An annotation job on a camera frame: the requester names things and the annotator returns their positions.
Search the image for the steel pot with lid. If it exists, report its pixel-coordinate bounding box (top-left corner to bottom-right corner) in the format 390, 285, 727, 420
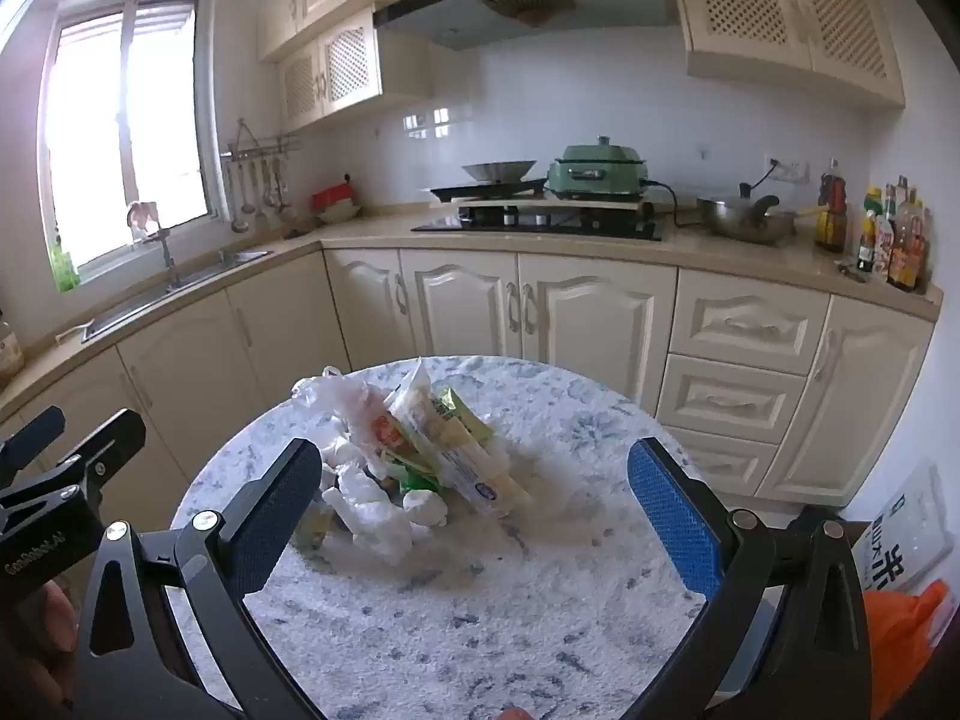
696, 181, 797, 245

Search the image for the red white bowl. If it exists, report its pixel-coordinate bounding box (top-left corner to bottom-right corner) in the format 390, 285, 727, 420
311, 178, 365, 224

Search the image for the white rice bag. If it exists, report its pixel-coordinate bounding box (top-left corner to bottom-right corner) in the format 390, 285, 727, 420
851, 461, 953, 601

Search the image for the black power cable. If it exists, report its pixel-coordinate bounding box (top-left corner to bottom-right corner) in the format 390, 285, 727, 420
645, 180, 702, 230

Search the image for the green electric pot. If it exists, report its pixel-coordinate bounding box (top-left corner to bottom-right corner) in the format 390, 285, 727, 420
546, 136, 652, 202

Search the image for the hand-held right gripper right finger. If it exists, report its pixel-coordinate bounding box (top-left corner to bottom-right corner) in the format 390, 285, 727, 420
626, 435, 875, 720

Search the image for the long clear snack packet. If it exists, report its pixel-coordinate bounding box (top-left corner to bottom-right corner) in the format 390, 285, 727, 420
390, 360, 535, 520

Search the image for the steel wok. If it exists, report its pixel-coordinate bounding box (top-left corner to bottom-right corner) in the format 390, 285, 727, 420
460, 159, 538, 185

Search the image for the pink white cloth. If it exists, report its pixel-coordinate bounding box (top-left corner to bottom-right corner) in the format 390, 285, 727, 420
126, 201, 162, 245

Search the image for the metal faucet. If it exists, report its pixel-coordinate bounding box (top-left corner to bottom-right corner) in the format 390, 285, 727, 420
154, 221, 185, 290

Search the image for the kitchen window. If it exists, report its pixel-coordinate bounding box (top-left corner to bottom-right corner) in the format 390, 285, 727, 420
37, 0, 218, 293

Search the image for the steel sink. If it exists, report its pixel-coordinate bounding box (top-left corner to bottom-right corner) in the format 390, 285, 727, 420
82, 247, 275, 342

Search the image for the orange plastic bag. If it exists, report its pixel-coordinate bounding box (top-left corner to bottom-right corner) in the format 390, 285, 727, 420
862, 581, 950, 720

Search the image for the white plastic bag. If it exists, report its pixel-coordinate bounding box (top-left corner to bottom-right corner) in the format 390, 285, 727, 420
291, 366, 391, 466

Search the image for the clear labelled bottle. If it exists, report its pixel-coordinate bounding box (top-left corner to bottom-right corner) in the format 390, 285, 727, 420
0, 311, 25, 383

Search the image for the cream lower kitchen cabinet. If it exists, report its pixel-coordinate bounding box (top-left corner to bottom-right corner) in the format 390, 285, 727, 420
0, 247, 938, 511

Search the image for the black gas stove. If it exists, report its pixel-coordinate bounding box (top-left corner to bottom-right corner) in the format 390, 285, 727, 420
411, 204, 665, 242

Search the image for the hanging metal ladle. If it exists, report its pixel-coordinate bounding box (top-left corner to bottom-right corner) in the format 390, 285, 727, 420
229, 160, 251, 235
270, 157, 295, 224

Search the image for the metal utensil rack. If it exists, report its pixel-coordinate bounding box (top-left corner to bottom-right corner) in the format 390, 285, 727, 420
221, 118, 301, 162

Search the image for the cream cabinet drawer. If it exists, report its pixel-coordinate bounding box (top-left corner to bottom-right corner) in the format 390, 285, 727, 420
670, 270, 830, 376
660, 355, 809, 443
660, 427, 781, 496

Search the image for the beige kitchen countertop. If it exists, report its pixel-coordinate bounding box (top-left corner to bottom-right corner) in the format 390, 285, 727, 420
0, 221, 944, 421

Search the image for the green plant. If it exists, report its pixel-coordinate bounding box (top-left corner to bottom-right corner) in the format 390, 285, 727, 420
49, 236, 82, 293

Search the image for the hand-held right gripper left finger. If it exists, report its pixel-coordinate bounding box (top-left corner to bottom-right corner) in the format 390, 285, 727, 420
71, 437, 331, 720

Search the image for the row of condiment bottles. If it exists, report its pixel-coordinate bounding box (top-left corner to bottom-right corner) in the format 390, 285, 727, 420
855, 175, 935, 293

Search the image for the wooden board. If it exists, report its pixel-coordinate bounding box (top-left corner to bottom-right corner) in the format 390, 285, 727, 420
454, 191, 653, 209

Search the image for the orange label wrapper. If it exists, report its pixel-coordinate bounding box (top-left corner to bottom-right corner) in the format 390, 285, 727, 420
371, 411, 410, 462

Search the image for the lime green snack wrapper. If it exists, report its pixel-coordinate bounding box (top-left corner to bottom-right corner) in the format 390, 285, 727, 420
439, 385, 496, 445

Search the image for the person's left hand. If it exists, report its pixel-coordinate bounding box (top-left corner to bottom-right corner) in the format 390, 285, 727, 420
0, 581, 80, 706

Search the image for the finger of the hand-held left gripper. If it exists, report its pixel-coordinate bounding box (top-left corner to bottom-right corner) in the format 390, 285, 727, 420
45, 409, 147, 524
0, 405, 67, 488

